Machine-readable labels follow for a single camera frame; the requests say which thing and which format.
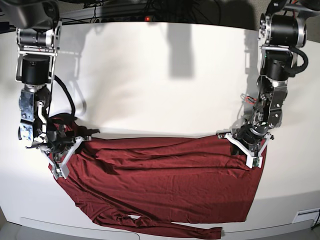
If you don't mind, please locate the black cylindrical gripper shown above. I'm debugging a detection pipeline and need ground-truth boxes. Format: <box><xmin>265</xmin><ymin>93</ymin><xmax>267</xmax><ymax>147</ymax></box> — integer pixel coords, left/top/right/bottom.
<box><xmin>47</xmin><ymin>130</ymin><xmax>75</xmax><ymax>154</ymax></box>
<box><xmin>230</xmin><ymin>126</ymin><xmax>268</xmax><ymax>156</ymax></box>

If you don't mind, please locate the dark red long-sleeve shirt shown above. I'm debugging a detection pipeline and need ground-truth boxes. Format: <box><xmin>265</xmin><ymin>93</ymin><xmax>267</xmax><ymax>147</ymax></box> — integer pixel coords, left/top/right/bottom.
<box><xmin>57</xmin><ymin>135</ymin><xmax>263</xmax><ymax>240</ymax></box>

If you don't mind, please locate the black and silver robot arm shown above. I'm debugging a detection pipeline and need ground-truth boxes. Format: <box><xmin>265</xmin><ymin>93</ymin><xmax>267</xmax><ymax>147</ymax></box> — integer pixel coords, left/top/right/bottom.
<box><xmin>0</xmin><ymin>0</ymin><xmax>78</xmax><ymax>160</ymax></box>

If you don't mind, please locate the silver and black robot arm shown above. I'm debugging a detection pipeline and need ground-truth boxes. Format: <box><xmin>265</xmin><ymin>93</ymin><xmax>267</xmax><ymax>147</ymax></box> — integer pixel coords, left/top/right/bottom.
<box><xmin>232</xmin><ymin>0</ymin><xmax>320</xmax><ymax>157</ymax></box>

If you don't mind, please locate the black power strip red switch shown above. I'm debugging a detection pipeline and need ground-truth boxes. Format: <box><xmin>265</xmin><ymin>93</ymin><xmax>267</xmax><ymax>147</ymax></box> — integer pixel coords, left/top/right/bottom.
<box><xmin>95</xmin><ymin>15</ymin><xmax>153</xmax><ymax>23</ymax></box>

